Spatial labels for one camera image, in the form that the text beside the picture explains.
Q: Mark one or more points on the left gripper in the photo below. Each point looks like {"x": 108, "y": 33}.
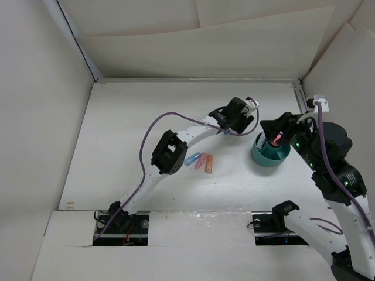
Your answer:
{"x": 245, "y": 120}

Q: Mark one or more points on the aluminium side rail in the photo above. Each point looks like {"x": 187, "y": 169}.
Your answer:
{"x": 300, "y": 96}

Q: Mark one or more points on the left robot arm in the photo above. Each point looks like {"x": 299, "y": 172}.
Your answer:
{"x": 170, "y": 152}

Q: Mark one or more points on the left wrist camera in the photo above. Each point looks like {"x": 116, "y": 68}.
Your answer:
{"x": 251, "y": 105}

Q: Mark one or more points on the pink correction tape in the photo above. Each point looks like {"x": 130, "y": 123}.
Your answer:
{"x": 201, "y": 161}

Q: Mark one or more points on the red cap pen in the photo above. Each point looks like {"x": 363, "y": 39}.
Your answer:
{"x": 261, "y": 140}

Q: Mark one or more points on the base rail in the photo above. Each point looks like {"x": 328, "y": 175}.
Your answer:
{"x": 268, "y": 233}
{"x": 135, "y": 234}

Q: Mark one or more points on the teal round organizer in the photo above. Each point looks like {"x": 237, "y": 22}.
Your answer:
{"x": 269, "y": 155}

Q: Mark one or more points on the right base rail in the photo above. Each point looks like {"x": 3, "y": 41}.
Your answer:
{"x": 268, "y": 233}

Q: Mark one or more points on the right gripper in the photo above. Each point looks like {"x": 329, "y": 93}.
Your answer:
{"x": 272, "y": 127}

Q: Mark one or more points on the blue correction tape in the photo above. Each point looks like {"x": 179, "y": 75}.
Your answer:
{"x": 191, "y": 159}

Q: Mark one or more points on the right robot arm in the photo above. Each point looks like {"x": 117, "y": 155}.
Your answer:
{"x": 323, "y": 146}

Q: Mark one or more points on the left base rail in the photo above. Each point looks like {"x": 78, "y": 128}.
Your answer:
{"x": 135, "y": 234}

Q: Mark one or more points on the orange correction tape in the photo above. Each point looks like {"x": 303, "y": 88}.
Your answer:
{"x": 209, "y": 164}

